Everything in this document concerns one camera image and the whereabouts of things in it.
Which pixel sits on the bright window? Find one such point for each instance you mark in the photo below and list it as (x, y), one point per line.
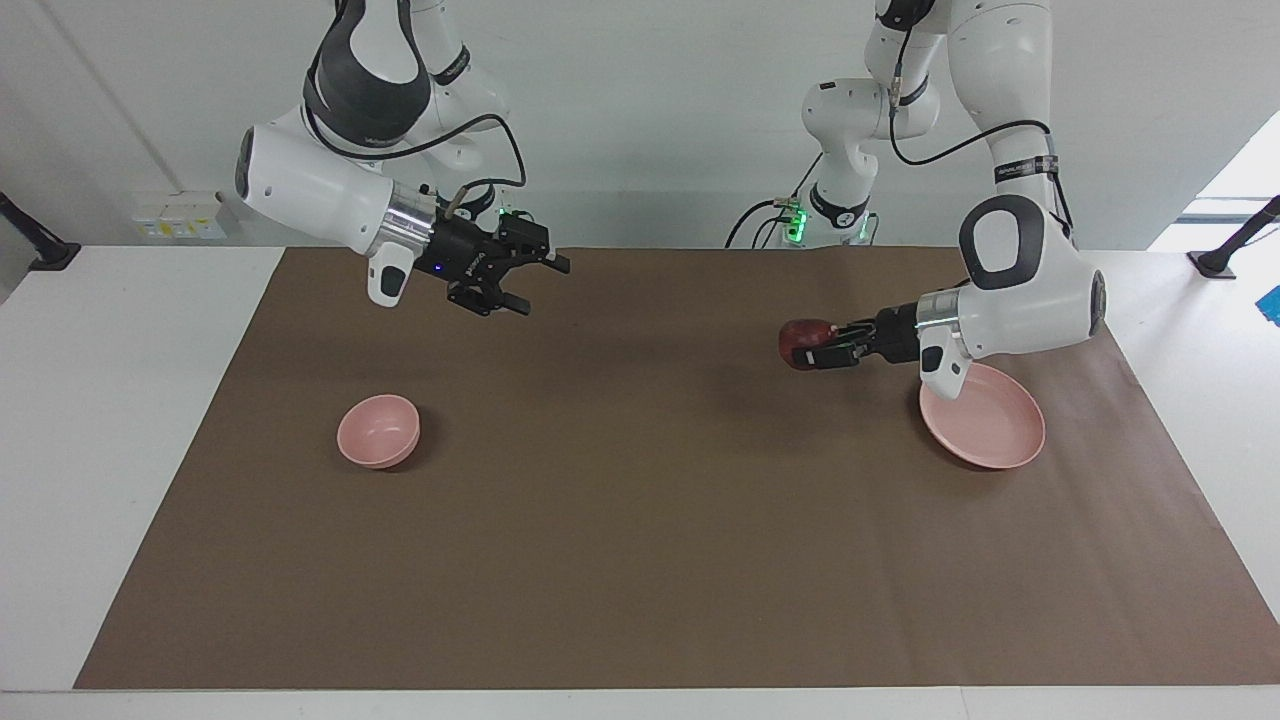
(1240, 180)

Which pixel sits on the dark red apple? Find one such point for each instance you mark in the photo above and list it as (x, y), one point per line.
(803, 335)

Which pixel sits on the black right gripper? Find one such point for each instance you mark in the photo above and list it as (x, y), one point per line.
(465, 260)

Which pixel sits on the black clamp stand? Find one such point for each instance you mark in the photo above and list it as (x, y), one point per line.
(50, 255)
(1215, 262)

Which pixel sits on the pink plate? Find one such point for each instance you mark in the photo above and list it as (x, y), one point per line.
(990, 430)

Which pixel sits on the blue object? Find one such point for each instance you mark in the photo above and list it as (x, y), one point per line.
(1272, 305)

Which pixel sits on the pink bowl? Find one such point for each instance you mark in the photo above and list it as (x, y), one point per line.
(375, 430)

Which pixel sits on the white wall socket box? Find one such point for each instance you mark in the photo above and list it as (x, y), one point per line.
(180, 215)

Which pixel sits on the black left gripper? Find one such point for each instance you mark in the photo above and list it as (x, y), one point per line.
(895, 335)

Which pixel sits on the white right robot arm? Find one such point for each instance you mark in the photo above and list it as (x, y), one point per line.
(310, 195)

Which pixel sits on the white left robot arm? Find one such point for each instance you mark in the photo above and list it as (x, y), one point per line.
(1030, 290)

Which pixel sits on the brown paper table mat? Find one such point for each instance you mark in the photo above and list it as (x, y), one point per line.
(650, 500)

